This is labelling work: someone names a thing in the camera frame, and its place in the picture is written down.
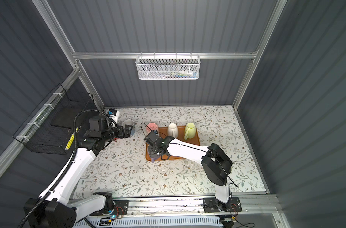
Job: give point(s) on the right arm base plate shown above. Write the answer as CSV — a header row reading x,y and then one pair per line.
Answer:
x,y
213,205

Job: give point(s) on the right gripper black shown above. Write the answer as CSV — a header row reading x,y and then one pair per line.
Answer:
x,y
155,147

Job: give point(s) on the white wire mesh basket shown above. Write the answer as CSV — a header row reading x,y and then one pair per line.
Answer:
x,y
152,68

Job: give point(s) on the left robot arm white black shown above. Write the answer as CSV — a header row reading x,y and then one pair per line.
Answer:
x,y
52,208

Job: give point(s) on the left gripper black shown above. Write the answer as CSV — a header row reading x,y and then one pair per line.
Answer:
x,y
126,131

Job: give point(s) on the purple lavender mug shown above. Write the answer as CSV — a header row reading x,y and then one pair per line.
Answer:
x,y
154,156

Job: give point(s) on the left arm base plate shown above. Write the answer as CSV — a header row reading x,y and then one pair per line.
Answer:
x,y
120,209

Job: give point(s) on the light green mug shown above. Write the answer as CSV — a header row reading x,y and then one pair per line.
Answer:
x,y
190,131

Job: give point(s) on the blue floral mug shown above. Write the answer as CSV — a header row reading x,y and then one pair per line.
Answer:
x,y
130,123

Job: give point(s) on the white cream mug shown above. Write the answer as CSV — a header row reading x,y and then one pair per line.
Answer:
x,y
173,130

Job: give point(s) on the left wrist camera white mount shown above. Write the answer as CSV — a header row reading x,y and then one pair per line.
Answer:
x,y
113,114

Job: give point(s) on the yellow marker pen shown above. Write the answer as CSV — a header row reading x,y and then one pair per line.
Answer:
x,y
70,142

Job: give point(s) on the markers in white basket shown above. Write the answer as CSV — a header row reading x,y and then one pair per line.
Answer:
x,y
186,74

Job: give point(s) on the black wire basket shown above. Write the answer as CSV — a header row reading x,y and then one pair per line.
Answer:
x,y
50,129

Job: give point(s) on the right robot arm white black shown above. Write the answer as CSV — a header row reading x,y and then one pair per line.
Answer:
x,y
214,161

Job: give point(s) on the pink patterned mug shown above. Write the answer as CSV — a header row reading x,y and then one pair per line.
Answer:
x,y
151,127

